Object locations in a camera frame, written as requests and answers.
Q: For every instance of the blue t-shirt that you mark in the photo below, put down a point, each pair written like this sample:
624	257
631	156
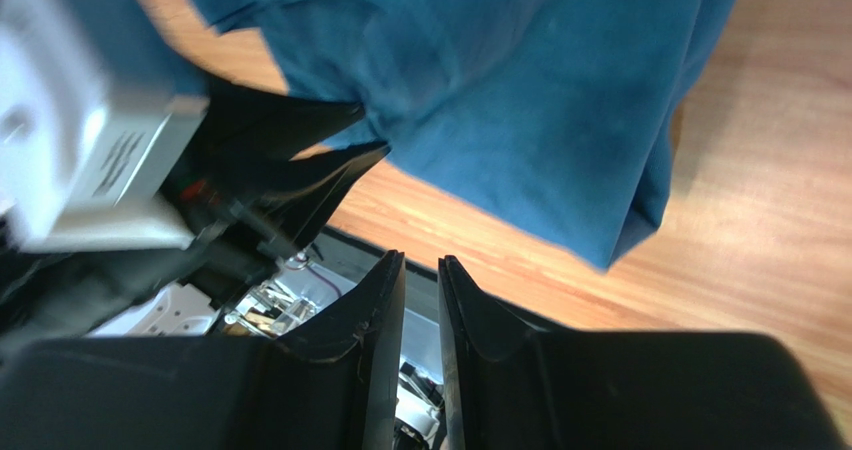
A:
551	115

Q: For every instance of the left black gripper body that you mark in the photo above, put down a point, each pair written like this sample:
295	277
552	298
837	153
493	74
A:
244	152

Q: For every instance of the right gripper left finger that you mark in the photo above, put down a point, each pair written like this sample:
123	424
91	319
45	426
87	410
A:
330	383

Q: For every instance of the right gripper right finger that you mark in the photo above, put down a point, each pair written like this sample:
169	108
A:
516	380

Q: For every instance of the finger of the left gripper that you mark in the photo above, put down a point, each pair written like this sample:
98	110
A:
313	120
303	194

